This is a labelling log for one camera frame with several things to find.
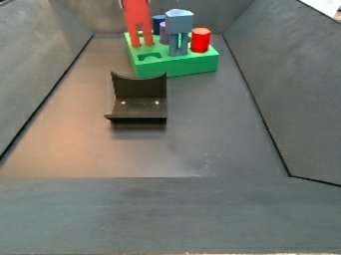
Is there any dark blue cylinder block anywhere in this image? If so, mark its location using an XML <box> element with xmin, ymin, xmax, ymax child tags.
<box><xmin>152</xmin><ymin>14</ymin><xmax>165</xmax><ymax>35</ymax></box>

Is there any green shape sorter board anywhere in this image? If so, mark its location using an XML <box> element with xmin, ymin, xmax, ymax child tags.
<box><xmin>124</xmin><ymin>33</ymin><xmax>219</xmax><ymax>78</ymax></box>

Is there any red hexagon block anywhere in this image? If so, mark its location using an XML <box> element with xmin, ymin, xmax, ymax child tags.
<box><xmin>190</xmin><ymin>27</ymin><xmax>210</xmax><ymax>53</ymax></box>

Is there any black curved holder stand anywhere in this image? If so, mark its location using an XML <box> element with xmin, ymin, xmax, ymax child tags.
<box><xmin>104</xmin><ymin>72</ymin><xmax>168</xmax><ymax>122</ymax></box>

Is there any red double-square block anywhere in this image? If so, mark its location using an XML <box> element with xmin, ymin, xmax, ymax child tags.
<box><xmin>119</xmin><ymin>0</ymin><xmax>155</xmax><ymax>48</ymax></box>

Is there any purple cylinder block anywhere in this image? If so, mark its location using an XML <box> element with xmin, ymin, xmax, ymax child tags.
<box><xmin>160</xmin><ymin>21</ymin><xmax>169</xmax><ymax>45</ymax></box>

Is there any light blue pentagon block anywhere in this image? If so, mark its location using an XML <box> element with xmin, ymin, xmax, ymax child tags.
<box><xmin>165</xmin><ymin>9</ymin><xmax>194</xmax><ymax>57</ymax></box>

